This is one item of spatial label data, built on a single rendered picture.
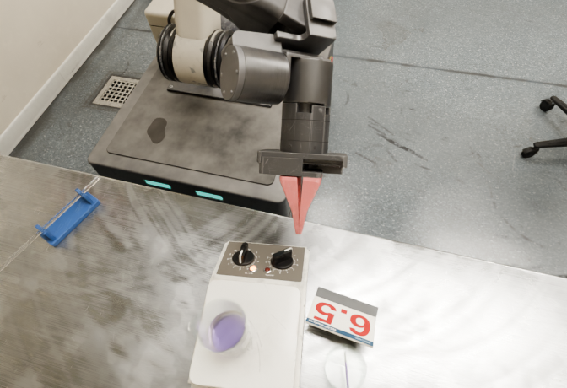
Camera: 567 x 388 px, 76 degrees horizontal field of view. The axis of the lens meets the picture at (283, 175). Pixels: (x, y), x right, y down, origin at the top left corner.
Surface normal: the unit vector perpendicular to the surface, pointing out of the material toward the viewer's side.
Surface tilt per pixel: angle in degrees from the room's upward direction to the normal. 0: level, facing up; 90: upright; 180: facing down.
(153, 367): 0
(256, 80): 67
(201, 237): 0
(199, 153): 0
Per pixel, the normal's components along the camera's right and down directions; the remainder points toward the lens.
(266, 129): -0.05, -0.54
